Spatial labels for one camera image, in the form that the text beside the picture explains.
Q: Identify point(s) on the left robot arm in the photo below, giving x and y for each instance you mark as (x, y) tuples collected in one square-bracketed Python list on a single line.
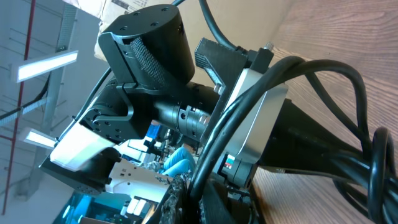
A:
[(156, 79)]

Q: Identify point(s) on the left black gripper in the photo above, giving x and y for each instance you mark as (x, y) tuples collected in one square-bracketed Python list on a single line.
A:
[(297, 144)]

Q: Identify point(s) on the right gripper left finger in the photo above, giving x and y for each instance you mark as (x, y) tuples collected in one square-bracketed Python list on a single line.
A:
[(173, 208)]

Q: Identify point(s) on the cardboard box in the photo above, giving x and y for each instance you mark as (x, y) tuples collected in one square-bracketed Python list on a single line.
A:
[(245, 23)]

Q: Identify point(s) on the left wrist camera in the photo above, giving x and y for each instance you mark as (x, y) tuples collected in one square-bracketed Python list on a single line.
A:
[(236, 72)]

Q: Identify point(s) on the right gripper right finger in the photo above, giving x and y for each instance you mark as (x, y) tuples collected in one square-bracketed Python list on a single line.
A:
[(213, 204)]

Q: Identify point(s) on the ceiling light fixture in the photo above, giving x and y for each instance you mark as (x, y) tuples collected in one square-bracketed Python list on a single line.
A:
[(37, 138), (34, 67)]

